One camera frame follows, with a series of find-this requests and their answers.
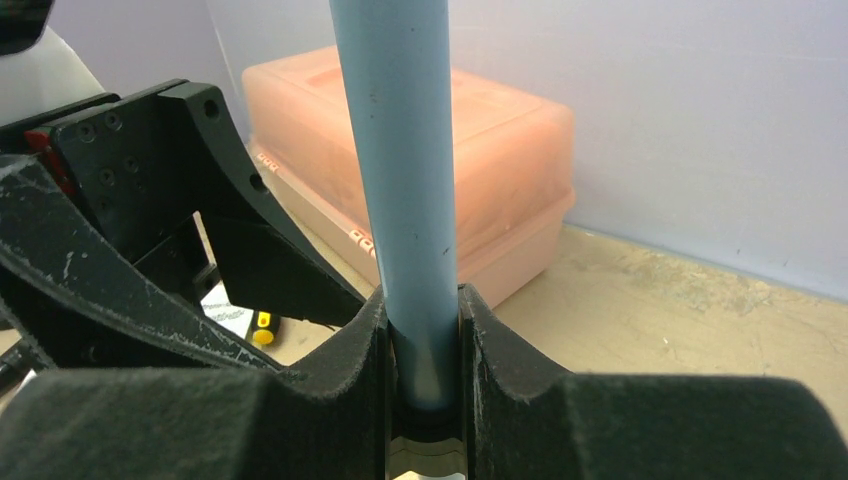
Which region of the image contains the pink plastic storage box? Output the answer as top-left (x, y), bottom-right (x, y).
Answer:
top-left (242, 47), bottom-right (576, 306)

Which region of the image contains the light blue music stand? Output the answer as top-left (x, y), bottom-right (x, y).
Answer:
top-left (330, 1), bottom-right (459, 411)

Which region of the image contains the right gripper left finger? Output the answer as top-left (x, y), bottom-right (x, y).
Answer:
top-left (1, 292), bottom-right (390, 479)

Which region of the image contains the white sheet music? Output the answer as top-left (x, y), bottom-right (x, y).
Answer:
top-left (202, 301), bottom-right (254, 338)

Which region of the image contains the black yellow screwdriver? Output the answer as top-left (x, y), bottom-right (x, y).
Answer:
top-left (246, 310), bottom-right (282, 347)

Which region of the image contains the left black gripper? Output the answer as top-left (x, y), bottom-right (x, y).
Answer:
top-left (1, 79), bottom-right (364, 373)

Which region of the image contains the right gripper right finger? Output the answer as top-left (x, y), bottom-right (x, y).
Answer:
top-left (459, 285), bottom-right (847, 479)

